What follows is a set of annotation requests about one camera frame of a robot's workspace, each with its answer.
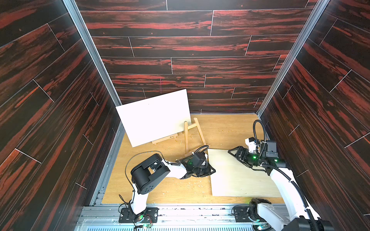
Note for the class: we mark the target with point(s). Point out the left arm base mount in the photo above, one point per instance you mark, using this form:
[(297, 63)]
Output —
[(148, 216)]

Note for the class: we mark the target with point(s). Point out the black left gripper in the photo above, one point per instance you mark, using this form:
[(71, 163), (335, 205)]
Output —
[(207, 171)]

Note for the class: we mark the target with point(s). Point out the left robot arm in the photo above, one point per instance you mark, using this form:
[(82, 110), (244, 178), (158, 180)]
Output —
[(147, 175)]

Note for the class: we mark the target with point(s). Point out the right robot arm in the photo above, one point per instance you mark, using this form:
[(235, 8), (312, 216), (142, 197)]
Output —
[(302, 217)]

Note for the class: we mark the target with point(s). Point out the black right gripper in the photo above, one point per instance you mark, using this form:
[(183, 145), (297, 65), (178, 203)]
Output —
[(241, 154)]

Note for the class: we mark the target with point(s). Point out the pale plywood board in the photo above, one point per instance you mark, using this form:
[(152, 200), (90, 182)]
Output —
[(155, 118), (234, 179)]

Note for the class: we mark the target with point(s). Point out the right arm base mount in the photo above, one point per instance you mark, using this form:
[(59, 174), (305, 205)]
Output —
[(241, 214)]

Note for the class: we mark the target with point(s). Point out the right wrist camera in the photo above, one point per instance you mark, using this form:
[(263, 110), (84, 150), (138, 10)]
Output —
[(252, 145)]

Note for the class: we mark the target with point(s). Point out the front aluminium frame rail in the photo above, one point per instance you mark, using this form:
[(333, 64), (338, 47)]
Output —
[(171, 217)]

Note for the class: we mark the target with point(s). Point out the wooden easel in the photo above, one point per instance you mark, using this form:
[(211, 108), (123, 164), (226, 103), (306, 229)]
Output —
[(164, 139), (189, 133)]

